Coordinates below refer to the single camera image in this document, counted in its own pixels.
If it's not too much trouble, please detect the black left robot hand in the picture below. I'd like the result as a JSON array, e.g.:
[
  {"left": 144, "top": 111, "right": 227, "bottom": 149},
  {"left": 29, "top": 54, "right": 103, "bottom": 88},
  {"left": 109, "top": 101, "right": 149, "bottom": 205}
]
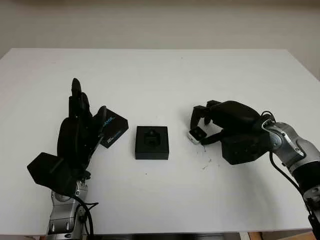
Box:
[{"left": 56, "top": 77, "right": 108, "bottom": 174}]

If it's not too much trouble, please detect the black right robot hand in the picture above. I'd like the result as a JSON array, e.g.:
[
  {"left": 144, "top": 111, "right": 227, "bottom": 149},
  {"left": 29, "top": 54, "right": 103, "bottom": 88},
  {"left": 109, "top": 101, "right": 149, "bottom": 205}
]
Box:
[{"left": 189, "top": 99, "right": 266, "bottom": 147}]

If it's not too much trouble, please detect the small silver depth camera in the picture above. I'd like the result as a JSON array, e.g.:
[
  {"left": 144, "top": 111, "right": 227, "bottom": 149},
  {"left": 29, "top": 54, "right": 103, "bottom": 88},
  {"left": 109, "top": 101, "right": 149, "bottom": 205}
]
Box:
[{"left": 187, "top": 126, "right": 208, "bottom": 145}]

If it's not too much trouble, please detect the black RealSense box lid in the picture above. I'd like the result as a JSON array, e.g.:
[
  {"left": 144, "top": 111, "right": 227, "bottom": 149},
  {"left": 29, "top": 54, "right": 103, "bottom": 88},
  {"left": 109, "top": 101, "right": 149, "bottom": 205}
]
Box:
[{"left": 99, "top": 106, "right": 130, "bottom": 149}]

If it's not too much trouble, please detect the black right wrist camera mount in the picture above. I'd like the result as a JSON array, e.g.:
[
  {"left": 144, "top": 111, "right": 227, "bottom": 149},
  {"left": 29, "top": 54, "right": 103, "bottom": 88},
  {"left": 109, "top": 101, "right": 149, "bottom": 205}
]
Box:
[{"left": 221, "top": 132, "right": 272, "bottom": 166}]

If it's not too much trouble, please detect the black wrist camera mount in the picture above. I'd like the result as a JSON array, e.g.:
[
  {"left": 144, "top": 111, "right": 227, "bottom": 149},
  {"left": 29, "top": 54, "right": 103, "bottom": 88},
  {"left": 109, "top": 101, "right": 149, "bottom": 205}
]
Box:
[
  {"left": 221, "top": 132, "right": 272, "bottom": 166},
  {"left": 26, "top": 151, "right": 77, "bottom": 197}
]

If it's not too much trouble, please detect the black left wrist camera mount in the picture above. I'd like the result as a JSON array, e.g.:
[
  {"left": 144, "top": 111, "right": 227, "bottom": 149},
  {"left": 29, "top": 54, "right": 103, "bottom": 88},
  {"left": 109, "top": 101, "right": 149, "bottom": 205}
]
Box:
[{"left": 26, "top": 151, "right": 77, "bottom": 197}]

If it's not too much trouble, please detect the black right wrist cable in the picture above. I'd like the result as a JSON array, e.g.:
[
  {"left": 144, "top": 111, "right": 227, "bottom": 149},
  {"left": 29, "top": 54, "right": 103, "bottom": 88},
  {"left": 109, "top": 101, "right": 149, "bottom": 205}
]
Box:
[{"left": 261, "top": 111, "right": 316, "bottom": 226}]

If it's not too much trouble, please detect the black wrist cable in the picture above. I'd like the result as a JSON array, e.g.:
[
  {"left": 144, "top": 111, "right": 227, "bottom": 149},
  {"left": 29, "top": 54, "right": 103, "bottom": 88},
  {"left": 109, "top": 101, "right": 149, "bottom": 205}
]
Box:
[
  {"left": 72, "top": 194, "right": 100, "bottom": 237},
  {"left": 261, "top": 111, "right": 316, "bottom": 226}
]

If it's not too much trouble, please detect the black camera box base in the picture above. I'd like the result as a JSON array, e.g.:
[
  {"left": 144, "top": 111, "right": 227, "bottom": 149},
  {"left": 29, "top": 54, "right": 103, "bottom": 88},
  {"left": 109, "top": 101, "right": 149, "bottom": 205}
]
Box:
[{"left": 134, "top": 125, "right": 170, "bottom": 161}]

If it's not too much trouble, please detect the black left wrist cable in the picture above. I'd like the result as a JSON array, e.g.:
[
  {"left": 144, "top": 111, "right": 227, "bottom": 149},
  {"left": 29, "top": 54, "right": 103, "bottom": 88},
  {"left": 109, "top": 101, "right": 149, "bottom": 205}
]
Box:
[{"left": 72, "top": 194, "right": 100, "bottom": 237}]

